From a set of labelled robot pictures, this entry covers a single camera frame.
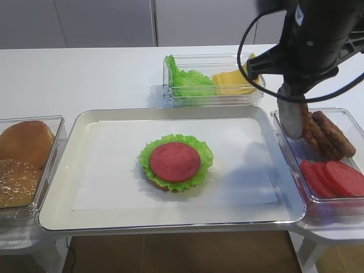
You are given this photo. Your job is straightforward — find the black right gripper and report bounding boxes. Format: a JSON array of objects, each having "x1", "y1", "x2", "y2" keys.
[{"x1": 246, "y1": 16, "x2": 363, "y2": 139}]

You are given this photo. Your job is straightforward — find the brown meat patty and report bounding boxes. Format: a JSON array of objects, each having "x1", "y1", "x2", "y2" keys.
[
  {"x1": 300, "y1": 104, "x2": 317, "y2": 145},
  {"x1": 312, "y1": 111, "x2": 357, "y2": 160},
  {"x1": 305, "y1": 117, "x2": 343, "y2": 160}
]

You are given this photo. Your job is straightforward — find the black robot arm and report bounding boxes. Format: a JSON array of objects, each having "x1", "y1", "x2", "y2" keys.
[{"x1": 243, "y1": 1, "x2": 363, "y2": 139}]

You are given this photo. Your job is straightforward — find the yellow cheese slices stack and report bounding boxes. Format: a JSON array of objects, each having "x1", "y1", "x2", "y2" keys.
[{"x1": 212, "y1": 55, "x2": 257, "y2": 96}]

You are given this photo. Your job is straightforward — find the green lettuce leaf on bun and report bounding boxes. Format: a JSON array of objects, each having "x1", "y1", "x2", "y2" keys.
[{"x1": 138, "y1": 134, "x2": 214, "y2": 192}]

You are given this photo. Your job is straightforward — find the green lettuce leaves in container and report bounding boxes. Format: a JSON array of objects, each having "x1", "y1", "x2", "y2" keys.
[{"x1": 164, "y1": 55, "x2": 216, "y2": 97}]

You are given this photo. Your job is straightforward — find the clear lettuce and cheese container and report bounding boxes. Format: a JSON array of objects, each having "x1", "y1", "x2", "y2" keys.
[{"x1": 163, "y1": 54, "x2": 263, "y2": 107}]

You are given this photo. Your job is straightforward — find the red tomato slice on lettuce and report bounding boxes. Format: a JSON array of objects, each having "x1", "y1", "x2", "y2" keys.
[{"x1": 150, "y1": 142, "x2": 201, "y2": 183}]

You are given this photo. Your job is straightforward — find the bottom bun under lettuce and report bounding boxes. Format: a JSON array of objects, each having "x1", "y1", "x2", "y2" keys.
[{"x1": 141, "y1": 166, "x2": 183, "y2": 192}]

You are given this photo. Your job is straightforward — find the clear patty and tomato container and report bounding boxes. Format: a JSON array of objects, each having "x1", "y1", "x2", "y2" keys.
[{"x1": 271, "y1": 107, "x2": 363, "y2": 216}]

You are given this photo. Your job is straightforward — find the left red tomato slice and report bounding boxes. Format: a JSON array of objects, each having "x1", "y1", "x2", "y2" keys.
[{"x1": 300, "y1": 160, "x2": 324, "y2": 198}]

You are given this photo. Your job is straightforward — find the middle red tomato slice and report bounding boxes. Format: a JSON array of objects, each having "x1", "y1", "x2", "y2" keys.
[{"x1": 315, "y1": 162, "x2": 344, "y2": 198}]

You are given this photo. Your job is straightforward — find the right red tomato slice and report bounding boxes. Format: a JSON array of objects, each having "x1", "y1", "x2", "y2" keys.
[{"x1": 325, "y1": 161, "x2": 363, "y2": 197}]

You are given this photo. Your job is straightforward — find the white paper tray liner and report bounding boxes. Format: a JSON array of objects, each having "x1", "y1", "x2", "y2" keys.
[{"x1": 73, "y1": 118, "x2": 278, "y2": 210}]

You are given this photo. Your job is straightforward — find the large white serving tray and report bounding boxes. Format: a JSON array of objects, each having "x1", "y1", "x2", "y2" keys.
[{"x1": 38, "y1": 106, "x2": 306, "y2": 233}]

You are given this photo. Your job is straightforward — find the plain brown bun bottom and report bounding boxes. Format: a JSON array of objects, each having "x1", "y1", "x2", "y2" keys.
[{"x1": 1, "y1": 121, "x2": 55, "y2": 169}]

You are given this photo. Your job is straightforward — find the clear bun container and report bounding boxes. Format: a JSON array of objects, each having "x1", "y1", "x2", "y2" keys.
[{"x1": 1, "y1": 116, "x2": 67, "y2": 227}]

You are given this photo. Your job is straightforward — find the sesame bun top near tray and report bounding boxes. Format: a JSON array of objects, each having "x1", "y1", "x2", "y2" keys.
[{"x1": 1, "y1": 159, "x2": 42, "y2": 208}]

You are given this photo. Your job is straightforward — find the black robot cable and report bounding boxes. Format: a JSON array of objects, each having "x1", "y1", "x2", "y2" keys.
[{"x1": 237, "y1": 5, "x2": 364, "y2": 104}]

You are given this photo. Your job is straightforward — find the thin black floor cable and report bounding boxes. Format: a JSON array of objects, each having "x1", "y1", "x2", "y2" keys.
[{"x1": 64, "y1": 235, "x2": 75, "y2": 273}]

